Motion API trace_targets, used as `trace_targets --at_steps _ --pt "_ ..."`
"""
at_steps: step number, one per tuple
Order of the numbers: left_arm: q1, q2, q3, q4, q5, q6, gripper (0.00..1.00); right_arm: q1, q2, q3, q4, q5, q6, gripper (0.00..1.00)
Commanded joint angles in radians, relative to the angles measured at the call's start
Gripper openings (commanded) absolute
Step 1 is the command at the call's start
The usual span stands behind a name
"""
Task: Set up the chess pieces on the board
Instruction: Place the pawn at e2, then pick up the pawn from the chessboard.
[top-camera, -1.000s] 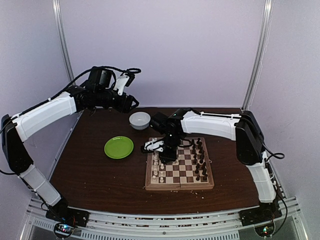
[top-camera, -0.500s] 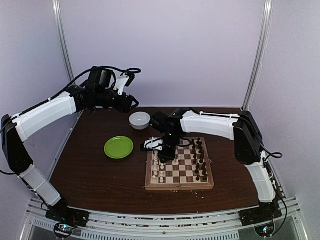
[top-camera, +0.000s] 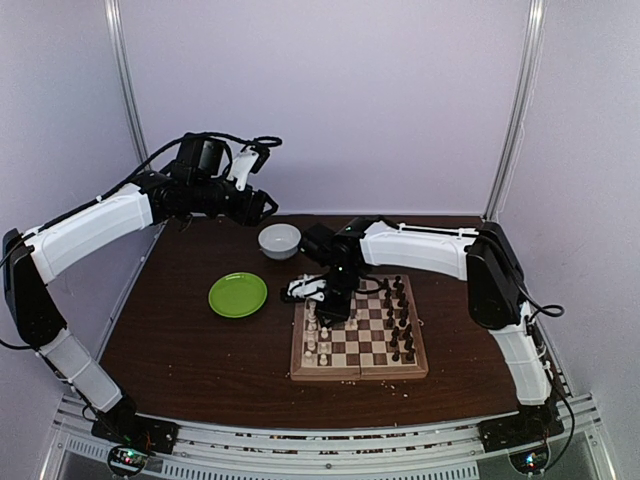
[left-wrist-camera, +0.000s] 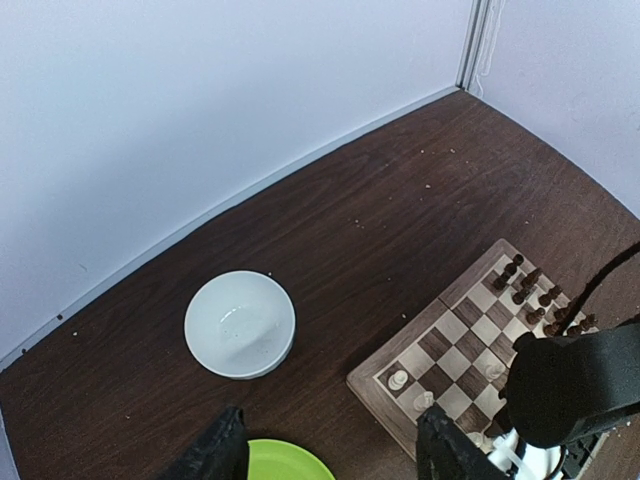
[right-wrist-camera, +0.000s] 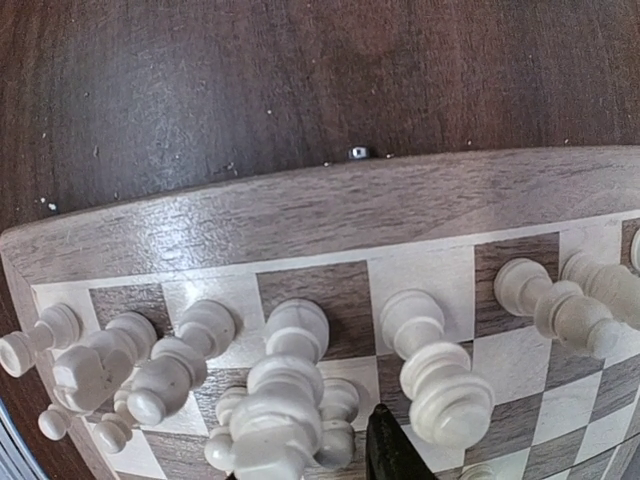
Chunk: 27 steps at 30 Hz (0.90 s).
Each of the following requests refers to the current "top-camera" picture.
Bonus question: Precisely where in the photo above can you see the white bishop chess piece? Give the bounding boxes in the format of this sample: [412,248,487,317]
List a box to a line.
[306,300,317,331]

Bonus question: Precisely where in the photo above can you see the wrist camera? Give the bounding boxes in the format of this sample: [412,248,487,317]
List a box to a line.
[298,223,335,266]
[170,136,230,185]

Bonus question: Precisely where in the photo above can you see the aluminium frame post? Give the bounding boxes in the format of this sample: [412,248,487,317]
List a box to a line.
[104,0,148,163]
[482,0,547,221]

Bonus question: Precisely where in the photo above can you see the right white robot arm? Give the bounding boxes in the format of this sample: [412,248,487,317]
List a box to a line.
[280,216,564,442]

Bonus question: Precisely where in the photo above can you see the right aluminium frame post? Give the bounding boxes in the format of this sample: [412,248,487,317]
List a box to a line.
[482,0,547,221]

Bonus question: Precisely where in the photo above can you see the aluminium front rail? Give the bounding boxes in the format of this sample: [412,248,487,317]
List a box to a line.
[35,395,622,479]

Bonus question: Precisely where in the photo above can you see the white ceramic bowl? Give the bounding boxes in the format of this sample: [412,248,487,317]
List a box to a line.
[258,223,301,261]

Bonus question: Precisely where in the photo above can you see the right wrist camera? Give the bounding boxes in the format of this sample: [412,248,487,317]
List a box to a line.
[298,223,335,266]

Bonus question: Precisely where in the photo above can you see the wooden chess board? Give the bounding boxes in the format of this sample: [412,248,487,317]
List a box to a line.
[290,274,429,382]

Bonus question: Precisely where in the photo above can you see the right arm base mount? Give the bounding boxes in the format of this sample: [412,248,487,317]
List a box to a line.
[478,415,565,453]

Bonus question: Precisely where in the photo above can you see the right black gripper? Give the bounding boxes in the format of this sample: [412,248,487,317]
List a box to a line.
[316,264,363,328]

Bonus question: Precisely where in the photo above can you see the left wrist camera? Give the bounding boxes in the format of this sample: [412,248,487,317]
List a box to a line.
[170,136,230,185]

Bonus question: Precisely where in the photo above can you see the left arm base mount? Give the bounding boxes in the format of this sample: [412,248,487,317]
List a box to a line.
[91,416,179,454]

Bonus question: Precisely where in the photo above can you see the left aluminium frame post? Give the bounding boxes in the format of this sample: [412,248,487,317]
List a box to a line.
[104,0,148,163]

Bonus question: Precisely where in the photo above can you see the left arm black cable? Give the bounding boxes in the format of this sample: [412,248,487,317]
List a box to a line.
[94,131,284,206]

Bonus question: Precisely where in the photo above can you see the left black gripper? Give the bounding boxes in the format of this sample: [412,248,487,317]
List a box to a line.
[191,174,279,226]

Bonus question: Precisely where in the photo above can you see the green plastic plate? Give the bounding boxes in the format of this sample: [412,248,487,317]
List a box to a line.
[208,272,268,319]

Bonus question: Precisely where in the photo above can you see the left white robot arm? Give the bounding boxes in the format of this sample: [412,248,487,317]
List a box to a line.
[3,134,278,444]

